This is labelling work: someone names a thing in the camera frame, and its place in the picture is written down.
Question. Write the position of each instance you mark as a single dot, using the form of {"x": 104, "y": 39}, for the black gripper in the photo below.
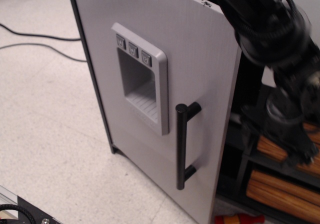
{"x": 280, "y": 121}

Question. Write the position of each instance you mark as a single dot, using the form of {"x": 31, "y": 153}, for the black bar door handle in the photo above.
{"x": 184, "y": 114}

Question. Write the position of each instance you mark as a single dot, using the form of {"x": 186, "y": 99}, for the grey toy fridge door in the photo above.
{"x": 203, "y": 60}

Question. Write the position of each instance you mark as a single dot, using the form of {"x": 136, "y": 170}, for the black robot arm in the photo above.
{"x": 277, "y": 34}

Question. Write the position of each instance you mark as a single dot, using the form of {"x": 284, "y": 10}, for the upper wooden crate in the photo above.
{"x": 278, "y": 154}

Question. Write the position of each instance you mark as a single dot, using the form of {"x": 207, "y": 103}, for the wooden crate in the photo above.
{"x": 278, "y": 154}
{"x": 284, "y": 196}

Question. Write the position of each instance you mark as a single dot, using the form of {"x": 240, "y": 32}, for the dark grey shelf unit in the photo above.
{"x": 239, "y": 160}

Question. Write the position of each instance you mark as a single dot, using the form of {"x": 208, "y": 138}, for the lower wooden crate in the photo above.
{"x": 284, "y": 196}

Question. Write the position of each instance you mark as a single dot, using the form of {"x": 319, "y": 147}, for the red toy ketchup bottle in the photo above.
{"x": 240, "y": 218}

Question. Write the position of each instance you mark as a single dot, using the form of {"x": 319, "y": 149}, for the grey ice dispenser panel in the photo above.
{"x": 144, "y": 75}

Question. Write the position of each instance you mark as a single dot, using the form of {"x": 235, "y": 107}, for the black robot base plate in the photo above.
{"x": 40, "y": 216}

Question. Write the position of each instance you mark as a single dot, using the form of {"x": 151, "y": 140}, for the aluminium frame rail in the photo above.
{"x": 7, "y": 197}

